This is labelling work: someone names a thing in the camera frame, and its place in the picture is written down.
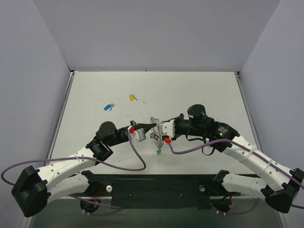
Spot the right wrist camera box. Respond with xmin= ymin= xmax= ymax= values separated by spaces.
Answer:
xmin=158 ymin=119 xmax=175 ymax=138

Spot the blue tag key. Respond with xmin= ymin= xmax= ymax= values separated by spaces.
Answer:
xmin=104 ymin=103 xmax=115 ymax=111

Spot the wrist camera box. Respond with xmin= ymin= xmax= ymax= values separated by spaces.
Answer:
xmin=158 ymin=119 xmax=175 ymax=138
xmin=128 ymin=126 xmax=146 ymax=143

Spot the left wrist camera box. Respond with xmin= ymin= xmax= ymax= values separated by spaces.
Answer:
xmin=128 ymin=126 xmax=146 ymax=143

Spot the yellow tag key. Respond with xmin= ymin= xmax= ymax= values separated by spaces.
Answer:
xmin=129 ymin=94 xmax=137 ymax=102

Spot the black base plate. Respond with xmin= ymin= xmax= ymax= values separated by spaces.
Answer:
xmin=68 ymin=173 xmax=247 ymax=210

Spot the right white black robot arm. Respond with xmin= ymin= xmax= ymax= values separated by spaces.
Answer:
xmin=158 ymin=104 xmax=304 ymax=213

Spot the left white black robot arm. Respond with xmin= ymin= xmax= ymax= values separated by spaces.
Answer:
xmin=11 ymin=121 xmax=156 ymax=218

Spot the large metal keyring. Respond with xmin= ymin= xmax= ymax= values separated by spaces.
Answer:
xmin=150 ymin=117 xmax=163 ymax=149

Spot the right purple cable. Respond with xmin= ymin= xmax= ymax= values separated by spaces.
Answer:
xmin=166 ymin=139 xmax=304 ymax=216

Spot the green key tag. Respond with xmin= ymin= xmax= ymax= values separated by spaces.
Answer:
xmin=156 ymin=149 xmax=162 ymax=155

